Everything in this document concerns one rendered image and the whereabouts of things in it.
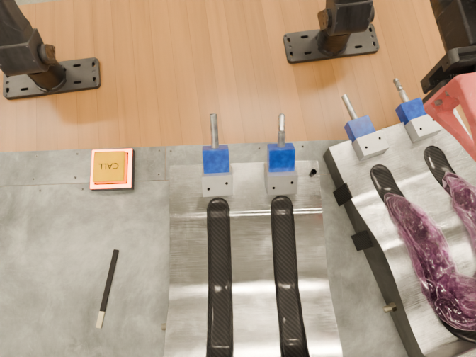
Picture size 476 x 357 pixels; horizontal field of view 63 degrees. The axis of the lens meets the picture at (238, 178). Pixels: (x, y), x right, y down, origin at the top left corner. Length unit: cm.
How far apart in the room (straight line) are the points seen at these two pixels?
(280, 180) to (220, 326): 25
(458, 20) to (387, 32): 54
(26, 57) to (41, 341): 50
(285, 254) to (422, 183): 29
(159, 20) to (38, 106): 32
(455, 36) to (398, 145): 38
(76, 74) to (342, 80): 56
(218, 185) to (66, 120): 39
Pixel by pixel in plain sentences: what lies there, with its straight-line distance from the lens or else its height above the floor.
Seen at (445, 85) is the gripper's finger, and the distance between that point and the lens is 42.
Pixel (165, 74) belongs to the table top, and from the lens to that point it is 87.
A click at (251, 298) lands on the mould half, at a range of 65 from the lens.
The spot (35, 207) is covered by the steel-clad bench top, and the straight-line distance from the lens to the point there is 85.
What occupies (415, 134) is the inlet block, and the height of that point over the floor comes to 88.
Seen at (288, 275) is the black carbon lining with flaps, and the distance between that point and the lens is 67.
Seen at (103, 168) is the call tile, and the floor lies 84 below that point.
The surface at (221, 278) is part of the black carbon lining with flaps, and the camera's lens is 66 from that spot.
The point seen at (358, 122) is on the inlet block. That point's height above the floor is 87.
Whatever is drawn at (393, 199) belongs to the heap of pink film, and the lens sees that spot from 74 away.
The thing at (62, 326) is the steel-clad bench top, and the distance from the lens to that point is 81.
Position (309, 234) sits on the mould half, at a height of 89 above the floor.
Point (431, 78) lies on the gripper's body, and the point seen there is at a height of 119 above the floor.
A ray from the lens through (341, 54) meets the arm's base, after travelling 90.
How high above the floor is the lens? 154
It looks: 75 degrees down
